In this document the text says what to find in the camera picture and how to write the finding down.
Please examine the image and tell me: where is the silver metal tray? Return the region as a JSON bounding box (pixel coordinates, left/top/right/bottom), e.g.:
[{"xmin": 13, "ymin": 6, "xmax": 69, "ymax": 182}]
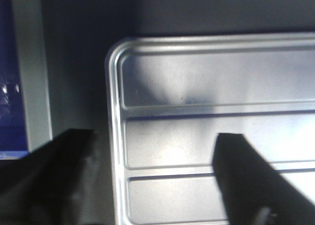
[{"xmin": 105, "ymin": 32, "xmax": 315, "ymax": 225}]

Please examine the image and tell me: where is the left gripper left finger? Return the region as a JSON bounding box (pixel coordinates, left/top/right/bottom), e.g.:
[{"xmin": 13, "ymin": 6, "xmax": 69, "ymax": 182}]
[{"xmin": 0, "ymin": 129, "xmax": 96, "ymax": 225}]

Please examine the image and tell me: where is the grey shelf upright post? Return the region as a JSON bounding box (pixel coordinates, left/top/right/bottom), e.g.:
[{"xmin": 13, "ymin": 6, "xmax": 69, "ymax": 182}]
[{"xmin": 11, "ymin": 0, "xmax": 53, "ymax": 152}]

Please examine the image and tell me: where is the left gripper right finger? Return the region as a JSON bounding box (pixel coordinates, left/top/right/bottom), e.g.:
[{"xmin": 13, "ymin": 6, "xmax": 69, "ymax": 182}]
[{"xmin": 212, "ymin": 133, "xmax": 315, "ymax": 225}]

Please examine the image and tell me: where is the large blue bin on shelf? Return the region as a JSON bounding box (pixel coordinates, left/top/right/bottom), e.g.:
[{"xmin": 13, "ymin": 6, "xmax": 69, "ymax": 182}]
[{"xmin": 0, "ymin": 0, "xmax": 29, "ymax": 160}]

